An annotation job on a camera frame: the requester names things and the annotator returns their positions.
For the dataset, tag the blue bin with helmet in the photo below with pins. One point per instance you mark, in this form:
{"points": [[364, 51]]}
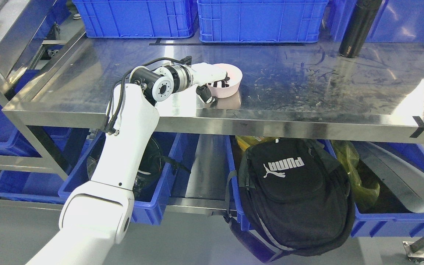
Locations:
{"points": [[148, 209]]}

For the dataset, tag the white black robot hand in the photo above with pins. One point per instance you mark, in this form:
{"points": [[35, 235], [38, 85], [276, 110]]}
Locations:
{"points": [[201, 75]]}

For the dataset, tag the yellow plastic bag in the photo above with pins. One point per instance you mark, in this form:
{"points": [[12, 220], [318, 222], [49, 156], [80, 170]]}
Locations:
{"points": [[365, 194]]}

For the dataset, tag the pink plastic bowl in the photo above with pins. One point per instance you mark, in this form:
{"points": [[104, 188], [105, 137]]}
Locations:
{"points": [[227, 88]]}

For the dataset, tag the grey flat panel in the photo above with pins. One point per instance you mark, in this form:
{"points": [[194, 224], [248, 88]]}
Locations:
{"points": [[400, 167]]}

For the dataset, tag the blue bin far left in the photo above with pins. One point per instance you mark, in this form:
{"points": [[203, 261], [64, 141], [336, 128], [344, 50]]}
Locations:
{"points": [[13, 143]]}

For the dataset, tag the blue crate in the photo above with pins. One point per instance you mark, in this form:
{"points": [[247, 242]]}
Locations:
{"points": [[397, 21], [260, 21], [172, 19]]}

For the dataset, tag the blue crate top middle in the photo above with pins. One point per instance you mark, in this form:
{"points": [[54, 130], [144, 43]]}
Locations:
{"points": [[260, 21]]}

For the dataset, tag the black Puma backpack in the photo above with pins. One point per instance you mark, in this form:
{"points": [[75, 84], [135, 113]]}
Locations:
{"points": [[293, 195]]}

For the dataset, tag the blue bin lower right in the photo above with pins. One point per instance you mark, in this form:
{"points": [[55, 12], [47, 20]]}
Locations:
{"points": [[388, 218]]}

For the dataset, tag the blue crate top left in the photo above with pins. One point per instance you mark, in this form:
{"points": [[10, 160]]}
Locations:
{"points": [[172, 19]]}

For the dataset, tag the blue crate top right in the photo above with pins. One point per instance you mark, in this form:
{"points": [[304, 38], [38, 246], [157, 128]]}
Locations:
{"points": [[397, 21]]}

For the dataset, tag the black thermos bottle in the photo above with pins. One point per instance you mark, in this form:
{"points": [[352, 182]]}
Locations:
{"points": [[358, 27]]}

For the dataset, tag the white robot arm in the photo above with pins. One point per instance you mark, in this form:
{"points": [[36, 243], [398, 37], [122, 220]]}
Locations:
{"points": [[97, 214]]}

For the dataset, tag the steel shelf rack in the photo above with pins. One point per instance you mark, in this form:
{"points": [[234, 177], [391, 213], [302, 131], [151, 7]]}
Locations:
{"points": [[302, 90]]}

